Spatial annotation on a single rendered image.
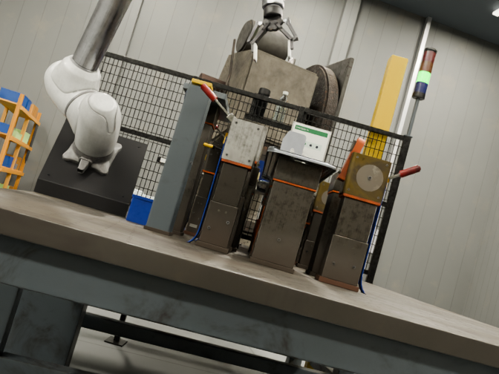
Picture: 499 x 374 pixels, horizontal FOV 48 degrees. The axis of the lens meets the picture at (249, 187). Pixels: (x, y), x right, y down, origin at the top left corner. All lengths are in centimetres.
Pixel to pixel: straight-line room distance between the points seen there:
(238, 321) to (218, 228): 56
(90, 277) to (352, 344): 47
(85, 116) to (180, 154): 59
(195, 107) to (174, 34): 1043
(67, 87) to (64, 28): 995
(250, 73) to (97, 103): 272
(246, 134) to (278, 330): 68
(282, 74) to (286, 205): 339
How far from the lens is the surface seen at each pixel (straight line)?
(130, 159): 233
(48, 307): 221
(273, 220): 149
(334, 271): 153
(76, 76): 221
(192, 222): 225
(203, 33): 1213
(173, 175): 163
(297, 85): 487
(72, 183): 220
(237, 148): 153
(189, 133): 165
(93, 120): 212
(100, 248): 93
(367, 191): 154
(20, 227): 94
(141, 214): 191
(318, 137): 322
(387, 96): 337
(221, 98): 177
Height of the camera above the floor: 77
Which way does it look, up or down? 5 degrees up
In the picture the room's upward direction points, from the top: 16 degrees clockwise
